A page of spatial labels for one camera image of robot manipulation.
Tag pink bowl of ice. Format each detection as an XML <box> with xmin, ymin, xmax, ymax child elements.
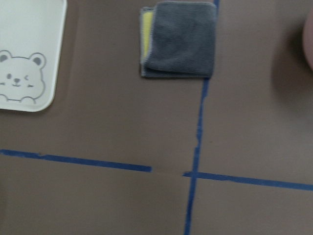
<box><xmin>302</xmin><ymin>8</ymin><xmax>313</xmax><ymax>70</ymax></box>

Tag grey and yellow folded cloth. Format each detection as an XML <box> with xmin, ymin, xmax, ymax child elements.
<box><xmin>140</xmin><ymin>1</ymin><xmax>218</xmax><ymax>78</ymax></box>

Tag cream bear tray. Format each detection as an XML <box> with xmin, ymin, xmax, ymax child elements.
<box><xmin>0</xmin><ymin>0</ymin><xmax>67</xmax><ymax>112</ymax></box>

